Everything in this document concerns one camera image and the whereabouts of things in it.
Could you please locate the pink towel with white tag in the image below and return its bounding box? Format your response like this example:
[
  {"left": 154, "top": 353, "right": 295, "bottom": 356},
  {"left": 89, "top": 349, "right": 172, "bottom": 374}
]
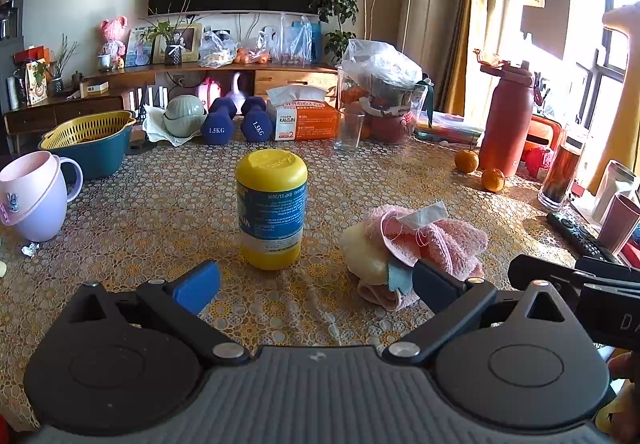
[{"left": 340, "top": 201, "right": 490, "bottom": 311}]

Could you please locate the crumpled clear plastic bag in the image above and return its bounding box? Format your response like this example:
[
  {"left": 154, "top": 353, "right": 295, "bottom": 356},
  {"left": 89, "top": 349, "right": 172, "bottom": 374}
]
[{"left": 340, "top": 38, "right": 424, "bottom": 90}]

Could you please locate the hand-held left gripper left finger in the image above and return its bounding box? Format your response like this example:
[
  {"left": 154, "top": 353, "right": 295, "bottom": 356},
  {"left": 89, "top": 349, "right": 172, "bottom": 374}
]
[{"left": 67, "top": 260, "right": 251, "bottom": 366}]

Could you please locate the tall clear plastic bag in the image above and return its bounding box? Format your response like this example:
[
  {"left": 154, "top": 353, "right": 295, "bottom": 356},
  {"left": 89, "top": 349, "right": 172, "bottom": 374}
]
[{"left": 269, "top": 14, "right": 314, "bottom": 65}]

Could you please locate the green plant in dark vase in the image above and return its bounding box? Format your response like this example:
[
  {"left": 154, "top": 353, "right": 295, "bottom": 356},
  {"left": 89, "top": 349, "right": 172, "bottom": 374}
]
[{"left": 139, "top": 0, "right": 202, "bottom": 67}]

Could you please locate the teal plastic basin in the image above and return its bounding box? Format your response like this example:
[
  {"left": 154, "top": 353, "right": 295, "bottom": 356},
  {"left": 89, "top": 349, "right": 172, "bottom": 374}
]
[{"left": 42, "top": 121, "right": 136, "bottom": 181}]

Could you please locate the lavender kettlebell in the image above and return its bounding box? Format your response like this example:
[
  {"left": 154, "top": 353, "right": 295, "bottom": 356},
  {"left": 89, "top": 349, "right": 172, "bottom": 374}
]
[{"left": 224, "top": 71, "right": 256, "bottom": 110}]

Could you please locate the blue box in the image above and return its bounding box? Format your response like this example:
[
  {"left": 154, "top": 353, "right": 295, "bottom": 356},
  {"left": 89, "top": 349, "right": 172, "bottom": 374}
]
[{"left": 292, "top": 16, "right": 324, "bottom": 63}]

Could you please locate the stack of colourful books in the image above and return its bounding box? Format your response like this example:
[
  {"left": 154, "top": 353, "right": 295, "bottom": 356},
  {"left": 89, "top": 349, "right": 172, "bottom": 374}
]
[{"left": 414, "top": 110, "right": 485, "bottom": 145}]

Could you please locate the white cloth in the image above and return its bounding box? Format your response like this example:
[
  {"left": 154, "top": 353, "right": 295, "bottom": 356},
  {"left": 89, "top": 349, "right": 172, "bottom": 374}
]
[{"left": 142, "top": 104, "right": 207, "bottom": 147}]

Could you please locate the lavender cup with handle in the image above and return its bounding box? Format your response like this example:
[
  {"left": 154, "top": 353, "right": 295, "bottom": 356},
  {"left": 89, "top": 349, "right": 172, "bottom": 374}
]
[{"left": 10, "top": 158, "right": 84, "bottom": 243}]

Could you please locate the pink plush doll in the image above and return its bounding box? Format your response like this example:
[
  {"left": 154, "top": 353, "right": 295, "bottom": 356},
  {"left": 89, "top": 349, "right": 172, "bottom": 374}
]
[{"left": 99, "top": 18, "right": 127, "bottom": 70}]

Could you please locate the yellow bottle with blue label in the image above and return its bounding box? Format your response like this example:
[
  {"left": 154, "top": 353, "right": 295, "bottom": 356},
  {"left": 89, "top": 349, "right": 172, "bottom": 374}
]
[{"left": 235, "top": 149, "right": 308, "bottom": 271}]

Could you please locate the clear drinking glass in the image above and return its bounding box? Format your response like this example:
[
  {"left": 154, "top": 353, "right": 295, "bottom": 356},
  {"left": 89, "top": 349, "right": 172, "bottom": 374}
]
[{"left": 333, "top": 110, "right": 365, "bottom": 153}]

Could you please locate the blue dumbbell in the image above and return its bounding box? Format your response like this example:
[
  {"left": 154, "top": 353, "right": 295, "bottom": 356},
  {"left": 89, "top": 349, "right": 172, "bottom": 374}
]
[
  {"left": 200, "top": 96, "right": 239, "bottom": 146},
  {"left": 240, "top": 96, "right": 275, "bottom": 143}
]

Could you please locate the small photo frame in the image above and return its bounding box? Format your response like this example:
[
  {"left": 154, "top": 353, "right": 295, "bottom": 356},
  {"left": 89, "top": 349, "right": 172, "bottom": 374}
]
[{"left": 124, "top": 26, "right": 159, "bottom": 67}]

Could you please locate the small potted plant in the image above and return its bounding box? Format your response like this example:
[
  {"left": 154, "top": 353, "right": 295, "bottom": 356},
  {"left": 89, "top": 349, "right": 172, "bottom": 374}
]
[{"left": 47, "top": 34, "right": 81, "bottom": 95}]

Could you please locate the clear plastic bag of snacks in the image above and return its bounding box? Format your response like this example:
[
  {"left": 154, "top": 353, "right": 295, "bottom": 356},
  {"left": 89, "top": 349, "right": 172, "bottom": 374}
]
[{"left": 198, "top": 28, "right": 237, "bottom": 69}]

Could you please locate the red water bottle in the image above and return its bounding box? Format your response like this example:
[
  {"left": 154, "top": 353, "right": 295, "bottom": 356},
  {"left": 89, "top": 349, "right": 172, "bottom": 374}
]
[{"left": 477, "top": 60, "right": 536, "bottom": 177}]

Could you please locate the patterned gift bag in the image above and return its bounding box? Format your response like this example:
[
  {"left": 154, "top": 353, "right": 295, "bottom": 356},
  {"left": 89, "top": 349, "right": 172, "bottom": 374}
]
[{"left": 24, "top": 60, "right": 49, "bottom": 106}]

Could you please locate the grey-green ceramic pot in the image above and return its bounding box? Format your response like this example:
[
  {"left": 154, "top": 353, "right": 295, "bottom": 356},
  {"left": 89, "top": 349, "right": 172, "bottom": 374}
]
[{"left": 164, "top": 94, "right": 209, "bottom": 137}]

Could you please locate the dark wooden low cabinet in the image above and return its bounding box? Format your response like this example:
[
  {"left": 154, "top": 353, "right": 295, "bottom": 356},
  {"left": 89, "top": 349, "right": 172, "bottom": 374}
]
[{"left": 3, "top": 95, "right": 125, "bottom": 151}]

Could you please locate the red box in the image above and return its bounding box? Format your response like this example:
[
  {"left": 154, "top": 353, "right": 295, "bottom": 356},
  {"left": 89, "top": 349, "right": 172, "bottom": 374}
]
[{"left": 520, "top": 113, "right": 569, "bottom": 181}]

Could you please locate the mauve cup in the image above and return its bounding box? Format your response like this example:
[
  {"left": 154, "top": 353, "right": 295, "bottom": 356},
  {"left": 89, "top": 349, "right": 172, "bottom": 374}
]
[{"left": 597, "top": 193, "right": 640, "bottom": 255}]

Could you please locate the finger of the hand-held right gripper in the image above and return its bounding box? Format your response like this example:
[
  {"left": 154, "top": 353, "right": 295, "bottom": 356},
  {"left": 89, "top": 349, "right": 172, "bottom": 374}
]
[{"left": 507, "top": 254, "right": 584, "bottom": 297}]

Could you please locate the cream photo frame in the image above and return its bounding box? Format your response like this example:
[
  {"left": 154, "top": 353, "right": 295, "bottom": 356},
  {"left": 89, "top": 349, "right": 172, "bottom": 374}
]
[{"left": 152, "top": 22, "right": 204, "bottom": 65}]

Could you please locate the orange fruit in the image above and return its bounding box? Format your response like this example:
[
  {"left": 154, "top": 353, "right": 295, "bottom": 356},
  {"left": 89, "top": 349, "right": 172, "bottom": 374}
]
[
  {"left": 454, "top": 149, "right": 480, "bottom": 174},
  {"left": 481, "top": 167, "right": 506, "bottom": 193}
]

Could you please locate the yellow plastic basket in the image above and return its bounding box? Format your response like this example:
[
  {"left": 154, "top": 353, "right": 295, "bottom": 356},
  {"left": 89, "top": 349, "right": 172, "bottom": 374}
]
[{"left": 38, "top": 110, "right": 137, "bottom": 151}]

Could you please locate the pink cup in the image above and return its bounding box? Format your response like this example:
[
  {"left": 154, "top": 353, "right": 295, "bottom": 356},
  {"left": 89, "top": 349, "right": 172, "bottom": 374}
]
[{"left": 0, "top": 150, "right": 61, "bottom": 227}]

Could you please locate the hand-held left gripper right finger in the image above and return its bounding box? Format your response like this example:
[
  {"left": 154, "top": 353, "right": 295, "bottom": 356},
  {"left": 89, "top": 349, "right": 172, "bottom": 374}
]
[{"left": 382, "top": 258, "right": 576, "bottom": 365}]

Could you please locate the bag of oranges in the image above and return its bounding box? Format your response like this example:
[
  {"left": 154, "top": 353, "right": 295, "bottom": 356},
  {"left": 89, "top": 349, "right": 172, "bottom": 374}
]
[{"left": 232, "top": 46, "right": 271, "bottom": 66}]

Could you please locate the large glass jar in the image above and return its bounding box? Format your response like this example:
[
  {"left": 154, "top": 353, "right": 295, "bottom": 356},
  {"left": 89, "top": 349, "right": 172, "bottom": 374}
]
[{"left": 337, "top": 66, "right": 429, "bottom": 145}]

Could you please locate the black remote control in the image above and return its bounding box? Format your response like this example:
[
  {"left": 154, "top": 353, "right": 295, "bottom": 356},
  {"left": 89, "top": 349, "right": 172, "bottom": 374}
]
[{"left": 545, "top": 211, "right": 622, "bottom": 265}]

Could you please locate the yellow plush item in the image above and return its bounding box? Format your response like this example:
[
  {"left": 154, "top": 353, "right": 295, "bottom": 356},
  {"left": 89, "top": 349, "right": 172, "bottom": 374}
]
[{"left": 599, "top": 393, "right": 640, "bottom": 444}]

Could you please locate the clear plastic container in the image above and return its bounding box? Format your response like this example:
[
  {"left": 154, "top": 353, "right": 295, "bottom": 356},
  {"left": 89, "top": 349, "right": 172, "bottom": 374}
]
[{"left": 592, "top": 159, "right": 639, "bottom": 225}]

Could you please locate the person's right hand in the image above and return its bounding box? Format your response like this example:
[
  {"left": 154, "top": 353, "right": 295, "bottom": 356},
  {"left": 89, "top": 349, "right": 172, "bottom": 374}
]
[{"left": 607, "top": 353, "right": 640, "bottom": 382}]

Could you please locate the glass jar of dark drink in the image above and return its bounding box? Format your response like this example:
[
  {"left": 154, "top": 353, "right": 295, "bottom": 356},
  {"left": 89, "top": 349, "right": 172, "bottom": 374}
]
[{"left": 537, "top": 133, "right": 589, "bottom": 211}]

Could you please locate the orange and white tissue pack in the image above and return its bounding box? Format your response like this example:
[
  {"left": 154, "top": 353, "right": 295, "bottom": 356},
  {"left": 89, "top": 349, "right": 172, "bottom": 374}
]
[{"left": 266, "top": 84, "right": 342, "bottom": 143}]

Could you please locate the yellow curtain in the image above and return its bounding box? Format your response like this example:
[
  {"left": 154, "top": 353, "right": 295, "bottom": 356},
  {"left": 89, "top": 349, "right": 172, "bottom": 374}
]
[{"left": 444, "top": 0, "right": 502, "bottom": 115}]

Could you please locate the yellow floral lace tablecloth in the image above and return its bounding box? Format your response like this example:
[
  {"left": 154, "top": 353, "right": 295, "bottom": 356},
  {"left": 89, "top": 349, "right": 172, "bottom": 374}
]
[{"left": 0, "top": 124, "right": 640, "bottom": 431}]

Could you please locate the wooden television cabinet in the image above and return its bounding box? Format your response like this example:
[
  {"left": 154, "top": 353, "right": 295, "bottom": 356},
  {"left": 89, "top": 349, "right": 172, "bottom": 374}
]
[{"left": 82, "top": 62, "right": 347, "bottom": 125}]

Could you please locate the window frame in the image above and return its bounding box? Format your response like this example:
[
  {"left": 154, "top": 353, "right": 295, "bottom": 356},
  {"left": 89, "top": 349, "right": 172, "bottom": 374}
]
[{"left": 592, "top": 0, "right": 640, "bottom": 185}]

